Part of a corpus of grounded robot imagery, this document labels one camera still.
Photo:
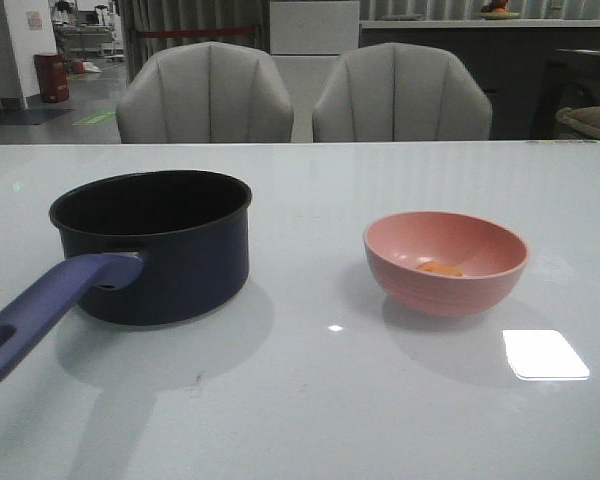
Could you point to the red barrier belt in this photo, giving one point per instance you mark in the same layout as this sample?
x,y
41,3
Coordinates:
x,y
195,33

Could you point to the grey pleated curtain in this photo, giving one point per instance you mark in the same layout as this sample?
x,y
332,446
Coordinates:
x,y
164,15

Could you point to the right beige upholstered chair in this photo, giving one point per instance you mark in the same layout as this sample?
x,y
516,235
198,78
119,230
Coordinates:
x,y
396,92

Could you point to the dark kitchen counter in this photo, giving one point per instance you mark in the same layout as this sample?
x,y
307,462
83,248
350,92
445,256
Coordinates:
x,y
515,62

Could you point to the pink plastic bowl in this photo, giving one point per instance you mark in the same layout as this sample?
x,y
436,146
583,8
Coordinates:
x,y
491,257

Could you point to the red trash bin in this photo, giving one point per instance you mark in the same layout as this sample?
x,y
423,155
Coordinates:
x,y
52,77

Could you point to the fruit bowl on counter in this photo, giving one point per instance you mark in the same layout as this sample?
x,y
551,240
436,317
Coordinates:
x,y
497,10

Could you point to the left beige upholstered chair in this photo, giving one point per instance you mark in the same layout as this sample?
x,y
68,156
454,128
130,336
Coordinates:
x,y
208,92

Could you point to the beige upholstered chair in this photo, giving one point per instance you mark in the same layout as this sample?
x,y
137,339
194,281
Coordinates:
x,y
396,92
208,92

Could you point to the dark blue saucepan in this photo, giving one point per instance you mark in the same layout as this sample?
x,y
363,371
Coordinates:
x,y
140,249

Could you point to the black side table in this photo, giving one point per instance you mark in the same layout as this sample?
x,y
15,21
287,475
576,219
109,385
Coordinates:
x,y
571,79

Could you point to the orange ham pieces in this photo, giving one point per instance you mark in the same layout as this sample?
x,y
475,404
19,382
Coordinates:
x,y
438,268

